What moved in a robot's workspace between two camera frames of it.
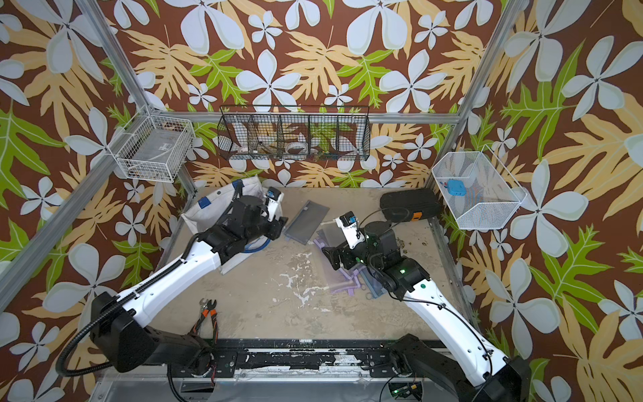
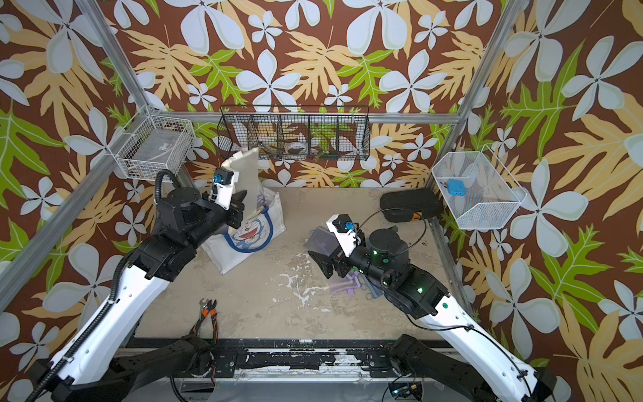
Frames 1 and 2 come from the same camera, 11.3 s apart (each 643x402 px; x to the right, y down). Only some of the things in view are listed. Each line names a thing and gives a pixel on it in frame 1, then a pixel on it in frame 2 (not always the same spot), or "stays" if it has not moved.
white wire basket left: [152, 147] stays
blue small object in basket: [456, 187] stays
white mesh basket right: [491, 195] stays
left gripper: [276, 227] → [234, 210]
